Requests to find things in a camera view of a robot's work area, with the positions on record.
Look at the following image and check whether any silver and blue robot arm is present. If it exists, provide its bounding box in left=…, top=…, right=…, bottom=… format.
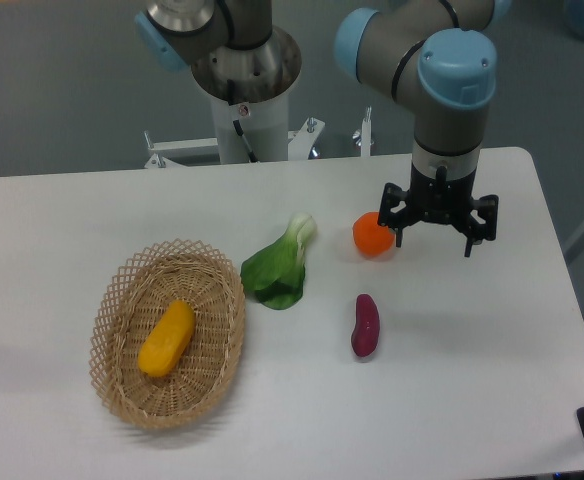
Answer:
left=134, top=1, right=510, bottom=246

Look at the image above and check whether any green bok choy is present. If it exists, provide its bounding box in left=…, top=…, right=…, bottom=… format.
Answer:
left=240, top=213, right=317, bottom=310

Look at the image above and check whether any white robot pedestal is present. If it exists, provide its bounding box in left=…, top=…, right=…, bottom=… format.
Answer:
left=143, top=89, right=376, bottom=170

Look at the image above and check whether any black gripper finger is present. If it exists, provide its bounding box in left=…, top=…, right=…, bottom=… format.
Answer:
left=378, top=183, right=412, bottom=248
left=454, top=195, right=499, bottom=257

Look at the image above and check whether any orange fruit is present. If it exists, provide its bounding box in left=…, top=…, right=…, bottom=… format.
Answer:
left=352, top=211, right=395, bottom=258

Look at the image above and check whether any purple sweet potato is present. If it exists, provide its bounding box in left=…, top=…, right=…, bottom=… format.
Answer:
left=351, top=294, right=380, bottom=358

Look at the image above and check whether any woven wicker basket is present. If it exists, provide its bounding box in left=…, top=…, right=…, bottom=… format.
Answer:
left=89, top=239, right=245, bottom=429

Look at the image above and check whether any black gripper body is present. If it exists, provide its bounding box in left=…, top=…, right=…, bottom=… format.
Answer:
left=402, top=165, right=478, bottom=226

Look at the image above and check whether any yellow mango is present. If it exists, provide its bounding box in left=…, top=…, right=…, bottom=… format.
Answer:
left=137, top=300, right=196, bottom=378

